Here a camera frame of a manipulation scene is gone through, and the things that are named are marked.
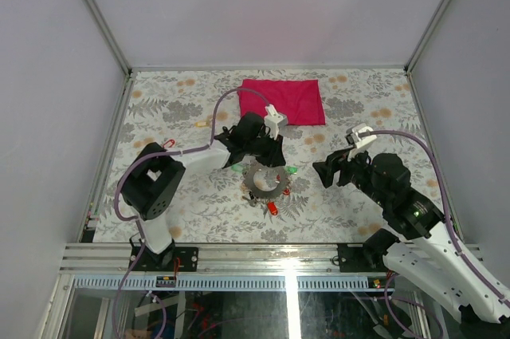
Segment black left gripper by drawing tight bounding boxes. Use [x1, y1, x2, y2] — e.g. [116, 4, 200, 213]
[245, 128, 286, 167]

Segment grey disc with key rings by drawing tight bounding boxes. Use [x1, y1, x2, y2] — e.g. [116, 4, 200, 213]
[242, 163, 290, 206]

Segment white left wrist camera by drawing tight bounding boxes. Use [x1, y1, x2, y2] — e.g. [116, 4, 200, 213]
[264, 104, 288, 140]

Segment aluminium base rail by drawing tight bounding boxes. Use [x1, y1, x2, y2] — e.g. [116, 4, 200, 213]
[58, 241, 490, 276]

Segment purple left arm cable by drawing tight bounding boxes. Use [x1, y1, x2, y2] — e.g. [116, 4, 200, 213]
[111, 88, 272, 339]

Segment white slotted cable duct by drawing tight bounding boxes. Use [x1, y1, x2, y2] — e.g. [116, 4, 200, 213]
[74, 275, 384, 292]

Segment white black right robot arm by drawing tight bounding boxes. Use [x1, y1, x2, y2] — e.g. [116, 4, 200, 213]
[312, 149, 509, 325]

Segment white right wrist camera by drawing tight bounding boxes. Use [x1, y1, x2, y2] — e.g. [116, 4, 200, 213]
[346, 124, 377, 160]

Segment red folded cloth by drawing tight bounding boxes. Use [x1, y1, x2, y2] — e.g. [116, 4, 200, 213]
[237, 79, 326, 126]

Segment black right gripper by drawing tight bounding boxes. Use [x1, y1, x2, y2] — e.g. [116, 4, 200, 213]
[311, 141, 389, 207]

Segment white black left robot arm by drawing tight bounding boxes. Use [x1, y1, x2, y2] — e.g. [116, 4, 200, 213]
[114, 106, 288, 271]

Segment red tag key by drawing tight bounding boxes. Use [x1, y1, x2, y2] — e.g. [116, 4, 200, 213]
[163, 139, 175, 148]
[267, 202, 278, 215]

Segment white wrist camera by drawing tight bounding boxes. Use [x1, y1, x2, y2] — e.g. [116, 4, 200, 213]
[264, 104, 288, 140]
[346, 124, 377, 160]

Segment yellow tag key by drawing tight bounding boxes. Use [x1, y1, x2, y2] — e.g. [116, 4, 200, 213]
[194, 117, 215, 128]

